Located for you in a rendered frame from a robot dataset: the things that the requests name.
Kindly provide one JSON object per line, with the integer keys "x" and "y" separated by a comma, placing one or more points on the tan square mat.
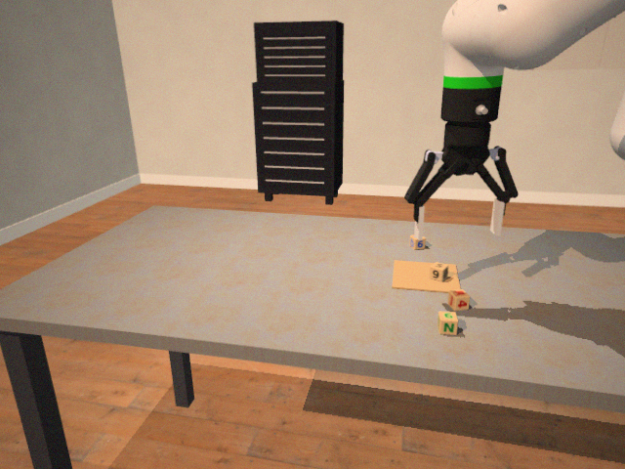
{"x": 415, "y": 276}

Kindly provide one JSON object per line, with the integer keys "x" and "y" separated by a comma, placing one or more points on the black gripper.
{"x": 465, "y": 149}

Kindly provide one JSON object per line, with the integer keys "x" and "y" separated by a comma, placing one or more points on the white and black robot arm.
{"x": 516, "y": 34}

